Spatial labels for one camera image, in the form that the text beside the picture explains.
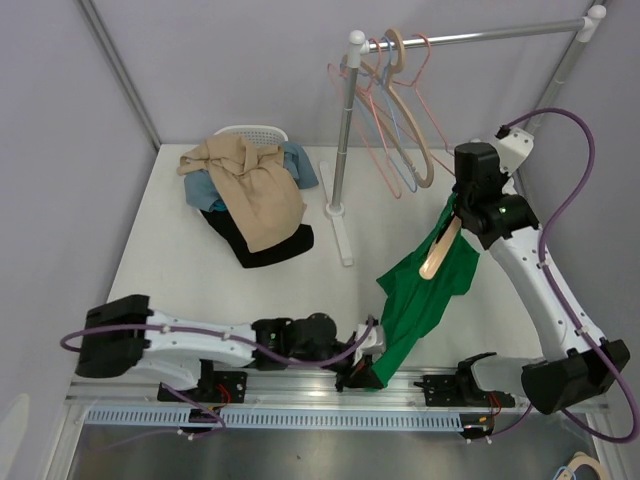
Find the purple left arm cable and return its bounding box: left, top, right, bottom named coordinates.
left=59, top=315, right=376, bottom=444

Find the white slotted cable duct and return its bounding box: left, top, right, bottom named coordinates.
left=85, top=406, right=463, bottom=432

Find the beige hanger on floor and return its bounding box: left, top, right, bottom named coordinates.
left=553, top=451, right=611, bottom=480

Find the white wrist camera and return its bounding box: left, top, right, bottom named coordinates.
left=489, top=126, right=534, bottom=176
left=353, top=322, right=386, bottom=365

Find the white perforated plastic basket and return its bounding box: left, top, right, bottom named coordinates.
left=215, top=125, right=289, bottom=147

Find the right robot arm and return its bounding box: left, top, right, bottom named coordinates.
left=419, top=142, right=630, bottom=415

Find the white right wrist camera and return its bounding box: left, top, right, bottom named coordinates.
left=489, top=126, right=534, bottom=176

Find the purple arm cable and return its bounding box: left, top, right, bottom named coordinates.
left=469, top=107, right=640, bottom=444
left=59, top=315, right=376, bottom=444

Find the silver white clothes rack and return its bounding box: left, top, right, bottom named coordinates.
left=319, top=1, right=607, bottom=267

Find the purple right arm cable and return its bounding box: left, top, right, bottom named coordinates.
left=469, top=107, right=640, bottom=444

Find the teal t shirt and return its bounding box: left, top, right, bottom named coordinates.
left=210, top=199, right=227, bottom=212

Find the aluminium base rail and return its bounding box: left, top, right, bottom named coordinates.
left=64, top=368, right=455, bottom=411

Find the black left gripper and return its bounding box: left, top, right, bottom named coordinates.
left=290, top=339, right=382, bottom=391

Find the grey wall corner profile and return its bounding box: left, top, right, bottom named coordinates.
left=74, top=0, right=162, bottom=152

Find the light blue wire hanger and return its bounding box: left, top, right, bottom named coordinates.
left=358, top=29, right=433, bottom=193

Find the black t shirt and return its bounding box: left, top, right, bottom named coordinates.
left=200, top=210, right=315, bottom=269

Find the green t shirt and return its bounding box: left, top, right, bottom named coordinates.
left=371, top=194, right=479, bottom=388

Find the grey blue t shirt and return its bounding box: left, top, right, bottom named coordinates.
left=184, top=141, right=319, bottom=212

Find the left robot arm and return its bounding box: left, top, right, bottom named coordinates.
left=74, top=294, right=385, bottom=403

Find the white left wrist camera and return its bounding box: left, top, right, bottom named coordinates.
left=353, top=322, right=386, bottom=365

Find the beige t shirt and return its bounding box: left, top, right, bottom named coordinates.
left=177, top=134, right=306, bottom=252

